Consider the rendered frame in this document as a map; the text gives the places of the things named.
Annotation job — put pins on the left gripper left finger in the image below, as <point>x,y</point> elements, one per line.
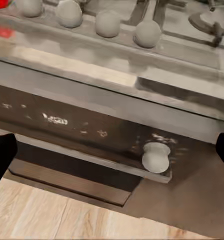
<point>8,150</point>

